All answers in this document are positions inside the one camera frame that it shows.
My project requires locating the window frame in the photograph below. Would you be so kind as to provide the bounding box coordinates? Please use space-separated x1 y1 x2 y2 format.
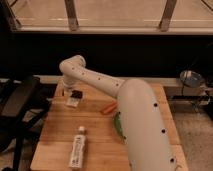
0 0 213 35

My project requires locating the orange carrot toy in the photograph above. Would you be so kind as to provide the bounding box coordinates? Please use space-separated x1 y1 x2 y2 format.
101 103 117 115

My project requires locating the white tube with cap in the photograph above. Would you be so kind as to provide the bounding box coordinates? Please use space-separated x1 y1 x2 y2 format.
69 126 86 170

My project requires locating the black eraser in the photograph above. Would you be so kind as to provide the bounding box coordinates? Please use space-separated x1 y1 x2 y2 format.
70 90 83 99

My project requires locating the green toy vegetable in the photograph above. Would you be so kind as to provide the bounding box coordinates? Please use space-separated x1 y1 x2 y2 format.
113 112 126 140

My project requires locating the black chair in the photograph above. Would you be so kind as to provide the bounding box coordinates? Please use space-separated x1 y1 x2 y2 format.
0 76 50 171

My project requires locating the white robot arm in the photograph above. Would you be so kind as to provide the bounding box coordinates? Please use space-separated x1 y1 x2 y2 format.
59 55 177 171

